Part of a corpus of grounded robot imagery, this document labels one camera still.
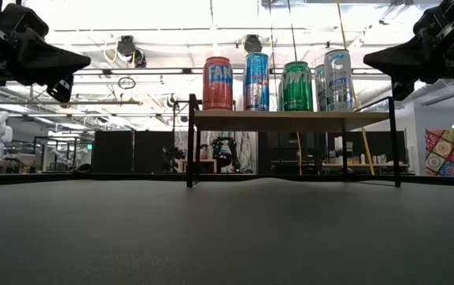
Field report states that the white Celsius tall can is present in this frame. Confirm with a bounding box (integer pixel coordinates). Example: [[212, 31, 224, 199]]
[[323, 48, 355, 113], [314, 63, 327, 112]]

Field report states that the blue and silver energy can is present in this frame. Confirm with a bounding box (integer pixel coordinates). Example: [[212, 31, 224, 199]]
[[243, 52, 270, 112]]

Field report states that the red Fanta can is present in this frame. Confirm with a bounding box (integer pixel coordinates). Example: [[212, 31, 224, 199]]
[[202, 55, 235, 112]]

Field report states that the black partition panel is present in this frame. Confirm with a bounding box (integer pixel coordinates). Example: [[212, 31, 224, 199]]
[[93, 129, 174, 174], [268, 130, 408, 163]]

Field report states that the colourful patchwork quilt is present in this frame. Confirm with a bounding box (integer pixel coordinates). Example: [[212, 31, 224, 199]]
[[424, 125, 454, 177]]

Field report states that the small wooden background table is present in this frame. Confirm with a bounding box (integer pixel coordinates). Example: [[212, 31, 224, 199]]
[[179, 158, 219, 174]]

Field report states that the black background robot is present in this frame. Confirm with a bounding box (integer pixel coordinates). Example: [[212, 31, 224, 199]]
[[210, 136, 242, 173]]

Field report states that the black table mat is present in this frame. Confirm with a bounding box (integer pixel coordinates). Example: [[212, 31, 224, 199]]
[[0, 177, 454, 285]]

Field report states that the black ceiling cable reel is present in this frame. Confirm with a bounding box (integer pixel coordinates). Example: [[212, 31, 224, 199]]
[[115, 34, 148, 68], [243, 33, 263, 55]]

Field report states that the yellow hanging cable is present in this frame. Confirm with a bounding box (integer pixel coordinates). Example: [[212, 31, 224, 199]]
[[296, 131, 303, 176], [335, 0, 376, 176]]

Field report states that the black hanging cable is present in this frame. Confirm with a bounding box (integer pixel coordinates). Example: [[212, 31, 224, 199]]
[[287, 0, 299, 63]]

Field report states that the wooden shelf with black frame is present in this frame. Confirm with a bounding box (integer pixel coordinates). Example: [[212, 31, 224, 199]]
[[186, 93, 402, 188]]

